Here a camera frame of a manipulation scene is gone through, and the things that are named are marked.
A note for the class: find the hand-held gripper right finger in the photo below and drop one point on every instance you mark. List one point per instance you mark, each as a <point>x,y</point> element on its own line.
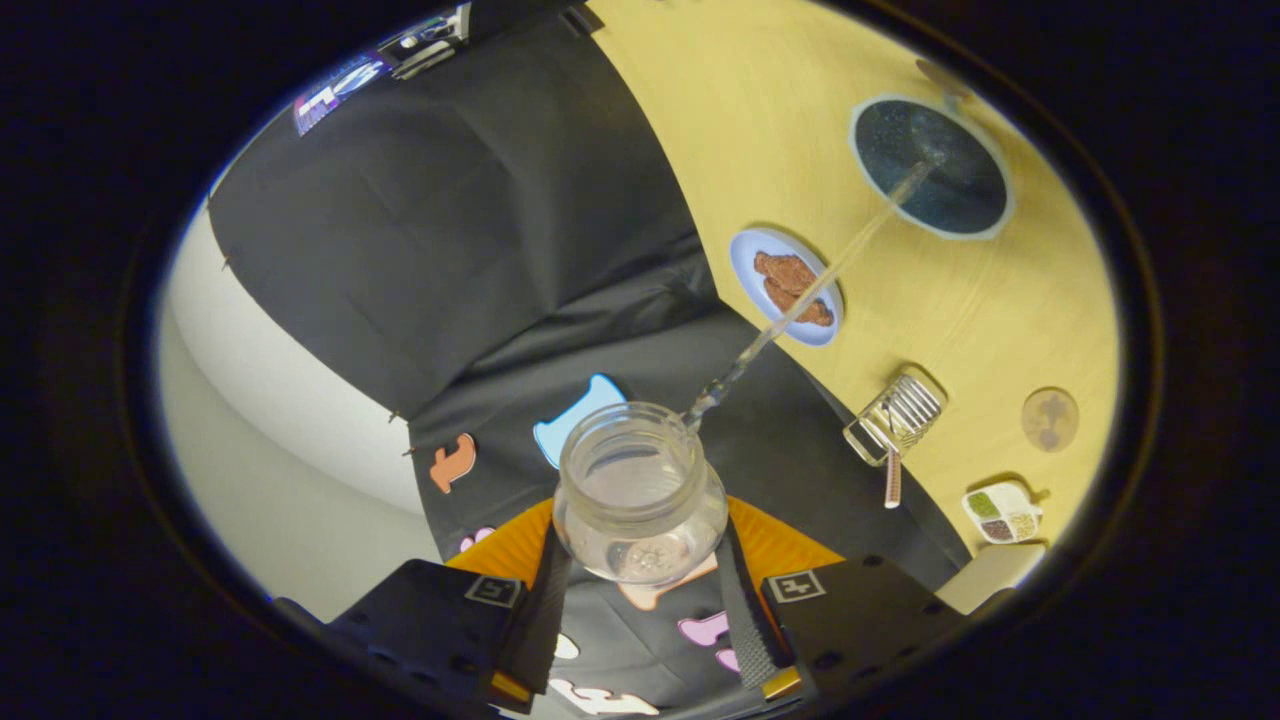
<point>745,630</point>

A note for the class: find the ribbed clear glass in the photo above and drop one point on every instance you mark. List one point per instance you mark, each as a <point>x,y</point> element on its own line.
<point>905,410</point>

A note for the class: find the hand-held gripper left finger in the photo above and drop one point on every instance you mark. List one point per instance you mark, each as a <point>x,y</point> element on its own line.
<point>540,630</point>

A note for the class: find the purple lit screen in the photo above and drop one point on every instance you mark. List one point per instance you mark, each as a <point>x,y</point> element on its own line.
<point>335,95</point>

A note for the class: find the clear plastic juice bottle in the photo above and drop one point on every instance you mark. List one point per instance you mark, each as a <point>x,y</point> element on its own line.
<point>640,500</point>

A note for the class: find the black and white equipment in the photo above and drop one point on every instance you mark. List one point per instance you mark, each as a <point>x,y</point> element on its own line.
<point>430,40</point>

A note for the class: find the pink striped straw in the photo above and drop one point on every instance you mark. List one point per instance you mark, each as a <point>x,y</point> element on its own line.
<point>892,490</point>

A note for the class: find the round brown coaster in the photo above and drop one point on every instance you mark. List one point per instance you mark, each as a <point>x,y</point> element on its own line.
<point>1050,420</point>

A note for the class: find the wooden table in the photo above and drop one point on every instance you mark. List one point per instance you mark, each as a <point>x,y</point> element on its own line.
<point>760,120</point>

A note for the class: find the black backdrop cloth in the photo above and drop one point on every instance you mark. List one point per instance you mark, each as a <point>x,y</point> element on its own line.
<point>400,230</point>

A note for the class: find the white divided spice dish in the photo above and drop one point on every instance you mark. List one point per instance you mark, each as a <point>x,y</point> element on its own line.
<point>1005,510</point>

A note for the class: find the light blue plate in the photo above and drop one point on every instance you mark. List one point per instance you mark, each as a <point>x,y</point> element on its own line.
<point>748,265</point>

